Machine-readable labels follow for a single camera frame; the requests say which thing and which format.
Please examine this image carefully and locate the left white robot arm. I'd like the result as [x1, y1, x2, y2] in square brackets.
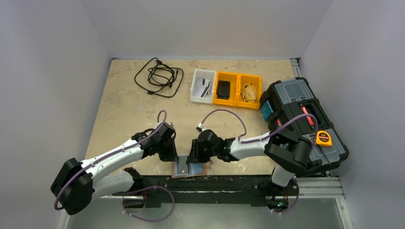
[50, 123, 179, 215]

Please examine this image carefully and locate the yellow bin with black cards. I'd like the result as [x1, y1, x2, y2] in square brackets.
[213, 71, 240, 107]

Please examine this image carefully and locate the yellow tape measure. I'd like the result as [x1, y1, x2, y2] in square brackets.
[315, 130, 332, 147]

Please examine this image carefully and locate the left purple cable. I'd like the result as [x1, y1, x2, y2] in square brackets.
[53, 110, 168, 211]

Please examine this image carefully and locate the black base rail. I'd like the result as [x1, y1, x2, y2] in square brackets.
[112, 175, 299, 209]

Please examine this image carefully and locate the yellow bin with tan cards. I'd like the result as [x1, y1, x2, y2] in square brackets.
[236, 74, 262, 110]

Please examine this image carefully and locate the tan cards stack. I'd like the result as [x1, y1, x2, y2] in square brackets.
[241, 84, 257, 103]

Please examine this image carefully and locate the black plastic toolbox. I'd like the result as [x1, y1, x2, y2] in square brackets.
[259, 77, 349, 175]

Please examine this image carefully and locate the blue packet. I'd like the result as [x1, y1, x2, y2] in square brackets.
[260, 101, 274, 121]

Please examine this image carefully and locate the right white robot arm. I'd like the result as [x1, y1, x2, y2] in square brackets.
[186, 129, 314, 194]

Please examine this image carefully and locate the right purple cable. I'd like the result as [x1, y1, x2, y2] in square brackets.
[196, 109, 319, 152]

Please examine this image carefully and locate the white plastic bin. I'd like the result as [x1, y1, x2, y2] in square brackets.
[190, 69, 217, 104]

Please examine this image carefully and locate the black cards stack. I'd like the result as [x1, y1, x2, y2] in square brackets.
[216, 81, 231, 100]

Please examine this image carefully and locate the pink leather card holder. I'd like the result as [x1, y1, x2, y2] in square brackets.
[171, 155, 208, 178]

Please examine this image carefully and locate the purple cable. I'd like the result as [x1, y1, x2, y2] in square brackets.
[53, 110, 168, 211]
[196, 109, 319, 152]

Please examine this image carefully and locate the white cards stack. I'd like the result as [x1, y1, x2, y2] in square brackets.
[193, 78, 211, 98]

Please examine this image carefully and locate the black coiled cable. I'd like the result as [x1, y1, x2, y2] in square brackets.
[134, 57, 184, 99]

